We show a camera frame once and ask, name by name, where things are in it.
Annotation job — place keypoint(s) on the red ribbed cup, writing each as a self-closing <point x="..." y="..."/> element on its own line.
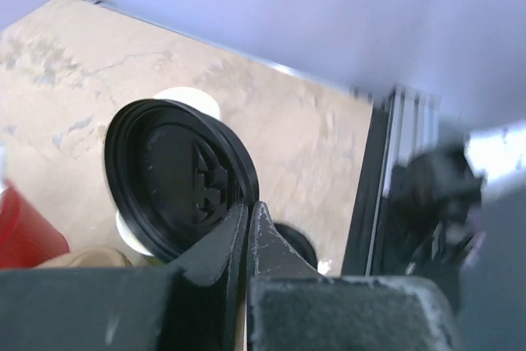
<point x="27" y="238"/>

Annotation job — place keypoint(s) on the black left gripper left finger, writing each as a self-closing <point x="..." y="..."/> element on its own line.
<point x="205" y="294"/>

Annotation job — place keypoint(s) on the black lid stack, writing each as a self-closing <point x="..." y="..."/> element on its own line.
<point x="299" y="242"/>

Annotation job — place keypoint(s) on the green paper cup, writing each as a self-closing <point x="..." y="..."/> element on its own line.
<point x="189" y="96"/>

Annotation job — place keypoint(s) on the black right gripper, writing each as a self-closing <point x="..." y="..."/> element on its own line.
<point x="430" y="199"/>

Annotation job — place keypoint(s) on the black coffee lid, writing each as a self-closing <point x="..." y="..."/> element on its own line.
<point x="170" y="213"/>

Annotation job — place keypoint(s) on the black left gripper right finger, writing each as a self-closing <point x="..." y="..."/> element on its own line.
<point x="290" y="306"/>

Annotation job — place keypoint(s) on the cardboard cup carrier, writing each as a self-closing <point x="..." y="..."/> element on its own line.
<point x="94" y="256"/>

